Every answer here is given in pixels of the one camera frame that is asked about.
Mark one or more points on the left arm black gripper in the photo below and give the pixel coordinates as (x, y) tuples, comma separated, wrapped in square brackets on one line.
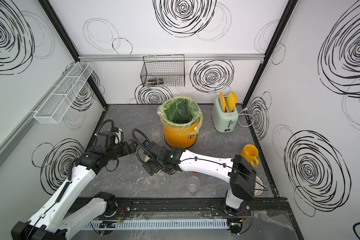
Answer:
[(126, 149)]

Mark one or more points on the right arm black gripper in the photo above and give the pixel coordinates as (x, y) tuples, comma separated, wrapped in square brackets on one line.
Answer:
[(154, 168)]

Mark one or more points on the clear jar with oatmeal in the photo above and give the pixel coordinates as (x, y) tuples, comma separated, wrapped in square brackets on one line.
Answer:
[(193, 186)]

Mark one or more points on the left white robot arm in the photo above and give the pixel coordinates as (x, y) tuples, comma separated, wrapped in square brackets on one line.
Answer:
[(51, 222)]

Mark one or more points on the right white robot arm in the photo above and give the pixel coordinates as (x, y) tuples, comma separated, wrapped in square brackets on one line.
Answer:
[(237, 171)]

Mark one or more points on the orange trash bin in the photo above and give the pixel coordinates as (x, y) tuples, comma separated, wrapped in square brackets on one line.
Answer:
[(180, 136)]

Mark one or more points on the green plastic bin liner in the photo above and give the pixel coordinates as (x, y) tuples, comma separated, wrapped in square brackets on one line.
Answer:
[(181, 115)]

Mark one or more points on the dark item in basket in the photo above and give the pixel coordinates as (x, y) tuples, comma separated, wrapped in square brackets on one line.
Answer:
[(154, 82)]

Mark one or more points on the mint green toaster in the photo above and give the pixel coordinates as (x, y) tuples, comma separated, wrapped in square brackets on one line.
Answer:
[(224, 122)]

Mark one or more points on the left yellow toast slice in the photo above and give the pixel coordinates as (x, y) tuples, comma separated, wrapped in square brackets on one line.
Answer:
[(222, 102)]

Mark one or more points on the yellow toast slice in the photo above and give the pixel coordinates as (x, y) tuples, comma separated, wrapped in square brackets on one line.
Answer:
[(222, 102), (231, 101)]

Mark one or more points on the yellow mug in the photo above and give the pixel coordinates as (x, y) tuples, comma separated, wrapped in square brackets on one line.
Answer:
[(250, 153)]

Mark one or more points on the right yellow toast slice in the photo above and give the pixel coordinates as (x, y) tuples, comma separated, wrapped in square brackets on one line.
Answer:
[(231, 101)]

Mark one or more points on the patterned white bowl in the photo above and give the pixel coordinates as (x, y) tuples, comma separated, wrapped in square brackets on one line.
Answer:
[(259, 189)]

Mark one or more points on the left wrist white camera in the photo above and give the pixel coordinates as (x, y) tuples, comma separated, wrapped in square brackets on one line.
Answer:
[(119, 135)]

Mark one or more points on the white slotted cable duct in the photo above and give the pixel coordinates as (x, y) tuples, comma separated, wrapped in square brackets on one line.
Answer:
[(182, 224)]

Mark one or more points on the black wire wall basket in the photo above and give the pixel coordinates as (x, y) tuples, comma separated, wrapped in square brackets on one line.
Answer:
[(169, 67)]

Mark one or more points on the white wire wall shelf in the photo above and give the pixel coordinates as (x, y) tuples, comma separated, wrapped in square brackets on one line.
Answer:
[(71, 92)]

